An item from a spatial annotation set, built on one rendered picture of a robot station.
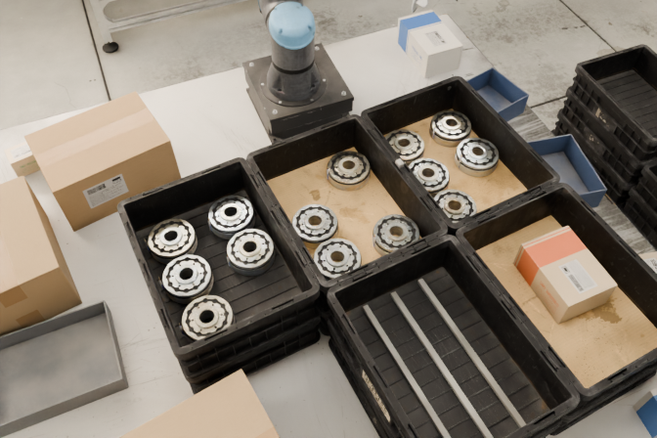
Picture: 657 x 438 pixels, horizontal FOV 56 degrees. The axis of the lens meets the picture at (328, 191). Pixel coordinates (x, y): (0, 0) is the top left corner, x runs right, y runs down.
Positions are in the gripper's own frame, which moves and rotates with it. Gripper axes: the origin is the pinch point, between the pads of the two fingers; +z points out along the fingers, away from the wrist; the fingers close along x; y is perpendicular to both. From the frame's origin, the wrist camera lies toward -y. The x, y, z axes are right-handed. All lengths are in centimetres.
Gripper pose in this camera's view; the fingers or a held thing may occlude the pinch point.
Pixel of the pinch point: (433, 5)
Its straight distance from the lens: 197.1
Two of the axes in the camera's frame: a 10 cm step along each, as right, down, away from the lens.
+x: 9.3, -3.0, 2.3
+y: 3.8, 7.3, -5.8
